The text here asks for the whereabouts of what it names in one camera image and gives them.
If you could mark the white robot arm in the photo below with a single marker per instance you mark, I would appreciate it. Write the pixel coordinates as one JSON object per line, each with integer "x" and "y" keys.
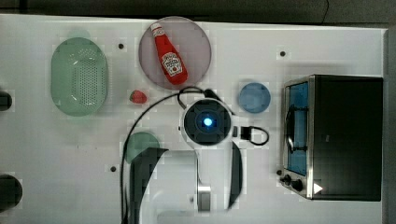
{"x": 204, "y": 178}

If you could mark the black silver toaster oven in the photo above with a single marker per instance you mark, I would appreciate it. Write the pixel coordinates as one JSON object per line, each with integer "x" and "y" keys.
{"x": 332, "y": 138}

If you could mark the red ketchup bottle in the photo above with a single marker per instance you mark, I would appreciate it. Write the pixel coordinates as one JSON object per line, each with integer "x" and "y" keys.
{"x": 171, "y": 63}

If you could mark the blue plastic cup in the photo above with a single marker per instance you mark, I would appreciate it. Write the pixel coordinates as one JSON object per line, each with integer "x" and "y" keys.
{"x": 254, "y": 98}

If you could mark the red strawberry toy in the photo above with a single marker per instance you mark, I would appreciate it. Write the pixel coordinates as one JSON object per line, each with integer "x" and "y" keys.
{"x": 138, "y": 97}

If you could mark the green plastic mug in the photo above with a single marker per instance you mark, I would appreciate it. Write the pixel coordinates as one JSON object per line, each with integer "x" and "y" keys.
{"x": 138, "y": 142}

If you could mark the green perforated colander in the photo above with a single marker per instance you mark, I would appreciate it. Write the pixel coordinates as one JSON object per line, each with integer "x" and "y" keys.
{"x": 78, "y": 75}

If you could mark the black round mount upper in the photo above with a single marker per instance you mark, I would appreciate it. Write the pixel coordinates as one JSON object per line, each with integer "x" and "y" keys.
{"x": 5, "y": 101}

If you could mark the black round mount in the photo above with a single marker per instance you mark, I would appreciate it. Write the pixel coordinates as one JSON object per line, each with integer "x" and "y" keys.
{"x": 5, "y": 101}
{"x": 10, "y": 192}

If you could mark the black round mount lower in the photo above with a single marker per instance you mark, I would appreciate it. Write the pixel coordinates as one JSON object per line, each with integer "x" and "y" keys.
{"x": 10, "y": 192}

